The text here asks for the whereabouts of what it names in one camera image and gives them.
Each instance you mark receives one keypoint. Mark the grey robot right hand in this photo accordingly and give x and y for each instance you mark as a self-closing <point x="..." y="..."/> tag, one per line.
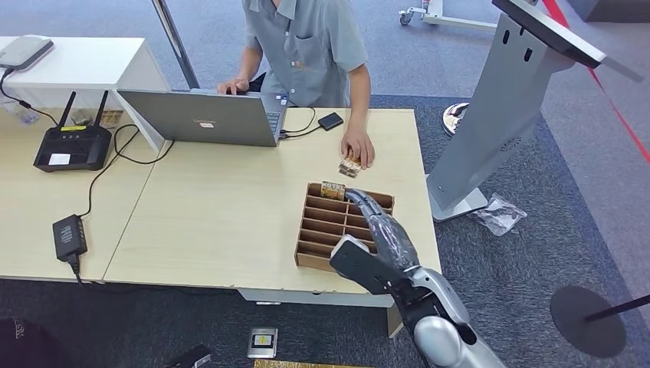
<point x="391" y="238"/>

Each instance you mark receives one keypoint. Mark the person's right hand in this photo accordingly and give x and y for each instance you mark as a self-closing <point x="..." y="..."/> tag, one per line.
<point x="233" y="86"/>

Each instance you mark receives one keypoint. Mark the person's left hand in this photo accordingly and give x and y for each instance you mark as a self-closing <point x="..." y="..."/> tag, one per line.
<point x="359" y="144"/>

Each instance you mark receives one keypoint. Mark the stack of hotel cards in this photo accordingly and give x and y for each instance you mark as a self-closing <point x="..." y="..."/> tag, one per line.
<point x="350" y="166"/>

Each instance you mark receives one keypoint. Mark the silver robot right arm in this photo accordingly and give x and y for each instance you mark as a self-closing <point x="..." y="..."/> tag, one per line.
<point x="439" y="338"/>

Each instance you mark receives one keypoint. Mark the person's left forearm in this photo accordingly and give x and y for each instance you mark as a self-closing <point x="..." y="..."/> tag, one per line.
<point x="360" y="94"/>

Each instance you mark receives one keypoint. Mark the person's right forearm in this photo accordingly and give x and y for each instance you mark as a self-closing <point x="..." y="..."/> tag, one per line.
<point x="250" y="63"/>

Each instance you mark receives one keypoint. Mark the hotel key card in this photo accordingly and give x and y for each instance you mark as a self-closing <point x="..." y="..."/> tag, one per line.
<point x="332" y="191"/>

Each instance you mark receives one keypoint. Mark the wooden slotted card organizer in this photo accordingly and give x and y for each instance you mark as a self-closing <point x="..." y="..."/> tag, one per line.
<point x="320" y="228"/>

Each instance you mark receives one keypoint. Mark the person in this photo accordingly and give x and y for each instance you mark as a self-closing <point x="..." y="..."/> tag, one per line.
<point x="310" y="51"/>

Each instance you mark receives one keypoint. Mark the small patterned card pack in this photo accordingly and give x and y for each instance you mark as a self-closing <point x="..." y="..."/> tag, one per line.
<point x="111" y="119"/>

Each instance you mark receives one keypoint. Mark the black chair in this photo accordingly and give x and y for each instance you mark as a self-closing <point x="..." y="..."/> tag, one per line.
<point x="258" y="84"/>

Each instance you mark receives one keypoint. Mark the small black usb hub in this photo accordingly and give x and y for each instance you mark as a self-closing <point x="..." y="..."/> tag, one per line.
<point x="330" y="121"/>

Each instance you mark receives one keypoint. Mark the grey laptop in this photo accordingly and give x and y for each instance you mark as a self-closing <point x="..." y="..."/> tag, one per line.
<point x="203" y="119"/>

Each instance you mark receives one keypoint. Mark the slanted metal pole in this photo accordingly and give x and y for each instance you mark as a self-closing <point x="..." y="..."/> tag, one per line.
<point x="175" y="43"/>

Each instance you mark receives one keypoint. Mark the chrome stanchion base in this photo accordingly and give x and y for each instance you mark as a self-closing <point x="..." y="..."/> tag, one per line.
<point x="453" y="118"/>

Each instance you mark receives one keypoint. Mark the crumpled clear plastic bag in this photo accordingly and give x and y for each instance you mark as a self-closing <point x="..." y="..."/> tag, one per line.
<point x="497" y="216"/>

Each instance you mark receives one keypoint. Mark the dark grey floor mat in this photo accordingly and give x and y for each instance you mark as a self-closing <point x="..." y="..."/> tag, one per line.
<point x="508" y="264"/>

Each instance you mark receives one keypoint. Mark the grey kiosk stand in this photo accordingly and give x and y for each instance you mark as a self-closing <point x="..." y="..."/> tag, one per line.
<point x="492" y="117"/>

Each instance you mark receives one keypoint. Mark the white cabinet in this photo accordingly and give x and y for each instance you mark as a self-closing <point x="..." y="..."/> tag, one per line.
<point x="86" y="63"/>

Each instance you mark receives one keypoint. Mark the yellow patterned strip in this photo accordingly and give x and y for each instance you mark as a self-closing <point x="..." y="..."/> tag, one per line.
<point x="304" y="364"/>

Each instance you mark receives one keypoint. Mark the small grey object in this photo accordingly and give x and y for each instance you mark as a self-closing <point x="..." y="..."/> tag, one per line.
<point x="81" y="118"/>

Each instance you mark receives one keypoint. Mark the white wheeled cart base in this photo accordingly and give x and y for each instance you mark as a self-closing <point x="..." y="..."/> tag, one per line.
<point x="457" y="22"/>

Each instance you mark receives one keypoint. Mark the small silver floor device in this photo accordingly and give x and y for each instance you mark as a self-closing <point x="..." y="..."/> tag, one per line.
<point x="262" y="343"/>

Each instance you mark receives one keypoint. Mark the black router with antennas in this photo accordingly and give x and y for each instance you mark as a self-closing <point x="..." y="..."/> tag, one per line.
<point x="75" y="146"/>

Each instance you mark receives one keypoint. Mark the black round stanchion base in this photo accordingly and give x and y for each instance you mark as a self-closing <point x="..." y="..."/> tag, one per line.
<point x="579" y="324"/>

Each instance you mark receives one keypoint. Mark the flat grey device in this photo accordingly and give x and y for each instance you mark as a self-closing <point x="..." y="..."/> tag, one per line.
<point x="24" y="51"/>

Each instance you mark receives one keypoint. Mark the clear plastic packet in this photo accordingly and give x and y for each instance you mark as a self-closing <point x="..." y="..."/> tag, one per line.
<point x="19" y="112"/>

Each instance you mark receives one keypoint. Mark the black kiosk screen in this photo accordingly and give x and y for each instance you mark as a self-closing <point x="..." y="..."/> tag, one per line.
<point x="548" y="33"/>

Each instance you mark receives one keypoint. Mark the black power adapter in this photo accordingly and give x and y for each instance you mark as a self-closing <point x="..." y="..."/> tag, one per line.
<point x="69" y="236"/>

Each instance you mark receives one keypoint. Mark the black box on floor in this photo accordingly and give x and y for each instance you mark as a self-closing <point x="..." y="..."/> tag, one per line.
<point x="190" y="358"/>

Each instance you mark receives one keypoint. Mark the black stanchion pole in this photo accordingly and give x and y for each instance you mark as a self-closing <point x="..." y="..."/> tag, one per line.
<point x="619" y="306"/>

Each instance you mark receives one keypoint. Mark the red barrier belt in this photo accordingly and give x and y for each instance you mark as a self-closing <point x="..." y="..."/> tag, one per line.
<point x="609" y="104"/>

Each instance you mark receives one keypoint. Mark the dark grey block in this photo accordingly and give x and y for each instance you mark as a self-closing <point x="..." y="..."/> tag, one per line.
<point x="609" y="10"/>

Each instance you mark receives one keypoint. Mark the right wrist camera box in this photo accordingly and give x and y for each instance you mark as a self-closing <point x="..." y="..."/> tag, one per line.
<point x="360" y="264"/>

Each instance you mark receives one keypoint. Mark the white desk frame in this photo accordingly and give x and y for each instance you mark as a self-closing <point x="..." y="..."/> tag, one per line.
<point x="315" y="297"/>

